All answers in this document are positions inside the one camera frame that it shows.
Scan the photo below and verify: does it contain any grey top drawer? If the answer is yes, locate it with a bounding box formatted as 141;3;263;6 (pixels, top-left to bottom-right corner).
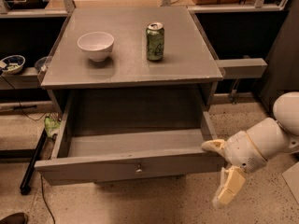
36;88;224;185

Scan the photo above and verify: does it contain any green soda can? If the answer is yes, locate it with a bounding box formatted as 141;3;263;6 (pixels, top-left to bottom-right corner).
146;22;164;61

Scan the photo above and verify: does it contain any grey left low shelf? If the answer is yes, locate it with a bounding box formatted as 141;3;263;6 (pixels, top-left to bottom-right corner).
0;67;40;91

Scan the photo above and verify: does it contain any grey drawer cabinet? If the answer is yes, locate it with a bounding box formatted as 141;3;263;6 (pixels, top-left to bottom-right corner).
36;6;225;123

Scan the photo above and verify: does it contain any small clear glass bowl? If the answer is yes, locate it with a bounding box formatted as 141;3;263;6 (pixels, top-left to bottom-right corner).
35;56;52;72

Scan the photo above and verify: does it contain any black metal floor bar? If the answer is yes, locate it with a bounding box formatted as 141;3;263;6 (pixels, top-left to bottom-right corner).
20;131;47;195

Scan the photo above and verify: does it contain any grey side shelf beam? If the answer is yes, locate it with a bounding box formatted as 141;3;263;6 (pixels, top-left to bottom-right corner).
216;58;267;79

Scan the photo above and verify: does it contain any white floor board corner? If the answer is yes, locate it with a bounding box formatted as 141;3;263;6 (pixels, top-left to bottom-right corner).
282;162;299;204

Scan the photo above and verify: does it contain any black floor cable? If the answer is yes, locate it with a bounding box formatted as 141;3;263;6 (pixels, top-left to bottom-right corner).
0;75;57;224

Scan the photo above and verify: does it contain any brown shoe tip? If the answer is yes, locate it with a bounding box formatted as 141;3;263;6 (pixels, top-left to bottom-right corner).
0;213;28;224

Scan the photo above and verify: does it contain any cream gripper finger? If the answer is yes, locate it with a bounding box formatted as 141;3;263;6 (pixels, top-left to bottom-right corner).
202;139;225;157
212;165;246;208

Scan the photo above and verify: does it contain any blue patterned bowl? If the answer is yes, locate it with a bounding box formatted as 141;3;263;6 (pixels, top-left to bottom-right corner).
0;55;25;75

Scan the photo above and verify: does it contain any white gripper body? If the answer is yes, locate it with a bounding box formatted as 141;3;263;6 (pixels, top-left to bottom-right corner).
224;131;267;173

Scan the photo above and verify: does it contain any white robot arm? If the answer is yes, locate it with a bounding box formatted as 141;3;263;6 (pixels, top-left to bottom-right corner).
202;91;299;208

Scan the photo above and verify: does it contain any green snack bag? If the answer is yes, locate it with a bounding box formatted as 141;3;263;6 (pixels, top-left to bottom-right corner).
44;116;61;138

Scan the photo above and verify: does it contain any white ceramic bowl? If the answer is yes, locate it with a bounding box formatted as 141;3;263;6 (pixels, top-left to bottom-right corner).
77;32;115;62

